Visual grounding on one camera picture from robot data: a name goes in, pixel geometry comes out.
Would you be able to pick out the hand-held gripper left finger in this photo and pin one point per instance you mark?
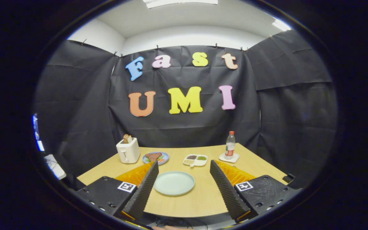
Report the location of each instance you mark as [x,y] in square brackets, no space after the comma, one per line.
[143,195]

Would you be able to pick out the clear plastic bottle red cap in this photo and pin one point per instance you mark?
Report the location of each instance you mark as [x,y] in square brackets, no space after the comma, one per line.
[230,148]

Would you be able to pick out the toasted bread slice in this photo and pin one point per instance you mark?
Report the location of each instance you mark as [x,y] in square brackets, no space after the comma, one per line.
[126,138]

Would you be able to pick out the bright blue screen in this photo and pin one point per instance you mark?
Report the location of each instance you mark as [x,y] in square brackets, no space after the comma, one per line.
[37,134]

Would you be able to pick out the black backdrop cloth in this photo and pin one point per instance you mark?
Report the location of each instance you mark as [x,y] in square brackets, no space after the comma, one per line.
[267,111]

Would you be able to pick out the small ceiling light panel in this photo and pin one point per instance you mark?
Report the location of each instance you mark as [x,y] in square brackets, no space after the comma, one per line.
[281,25]

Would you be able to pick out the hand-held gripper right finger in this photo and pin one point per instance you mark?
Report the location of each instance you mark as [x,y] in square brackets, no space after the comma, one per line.
[227,195]

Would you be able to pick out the white divided dish with beans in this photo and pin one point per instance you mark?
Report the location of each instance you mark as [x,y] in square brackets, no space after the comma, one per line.
[203,162]

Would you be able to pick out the large ceiling light panel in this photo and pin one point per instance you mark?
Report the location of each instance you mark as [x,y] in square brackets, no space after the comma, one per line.
[180,2]

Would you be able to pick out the white square coaster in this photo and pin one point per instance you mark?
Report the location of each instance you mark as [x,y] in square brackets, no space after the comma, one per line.
[223,158]

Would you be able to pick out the white toaster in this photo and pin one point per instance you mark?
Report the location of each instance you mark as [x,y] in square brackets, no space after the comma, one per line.
[128,151]

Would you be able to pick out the light green plate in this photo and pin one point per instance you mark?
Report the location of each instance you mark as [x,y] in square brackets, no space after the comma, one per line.
[174,183]

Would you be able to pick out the brown steak piece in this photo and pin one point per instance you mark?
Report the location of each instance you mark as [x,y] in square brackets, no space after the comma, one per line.
[153,156]

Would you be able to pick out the black table clamp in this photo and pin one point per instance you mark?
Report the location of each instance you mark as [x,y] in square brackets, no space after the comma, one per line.
[288,178]

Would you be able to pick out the small blue plate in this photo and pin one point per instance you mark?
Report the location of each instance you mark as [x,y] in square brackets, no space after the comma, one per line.
[165,157]

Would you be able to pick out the white sheet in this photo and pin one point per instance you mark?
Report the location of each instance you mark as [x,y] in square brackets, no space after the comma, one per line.
[54,167]

